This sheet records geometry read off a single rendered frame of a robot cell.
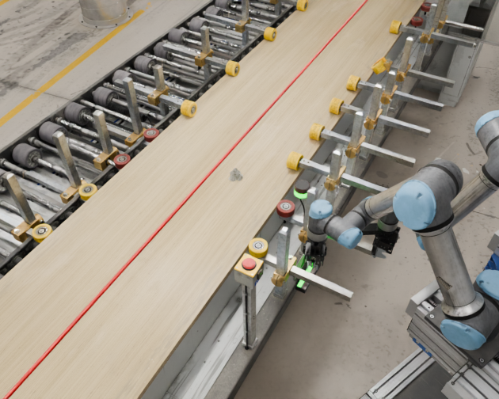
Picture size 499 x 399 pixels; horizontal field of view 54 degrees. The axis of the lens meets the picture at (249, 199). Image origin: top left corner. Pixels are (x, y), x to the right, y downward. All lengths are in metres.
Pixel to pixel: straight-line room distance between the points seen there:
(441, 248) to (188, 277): 0.97
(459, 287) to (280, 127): 1.41
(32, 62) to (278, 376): 3.82
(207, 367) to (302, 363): 0.82
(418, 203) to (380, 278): 1.83
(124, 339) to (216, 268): 0.43
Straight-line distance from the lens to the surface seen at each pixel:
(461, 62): 4.37
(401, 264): 3.20
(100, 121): 2.42
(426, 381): 2.60
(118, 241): 2.09
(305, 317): 2.87
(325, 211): 1.64
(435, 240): 1.38
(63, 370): 1.84
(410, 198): 1.30
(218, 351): 2.07
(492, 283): 1.61
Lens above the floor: 2.48
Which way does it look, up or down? 46 degrees down
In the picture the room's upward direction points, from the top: straight up
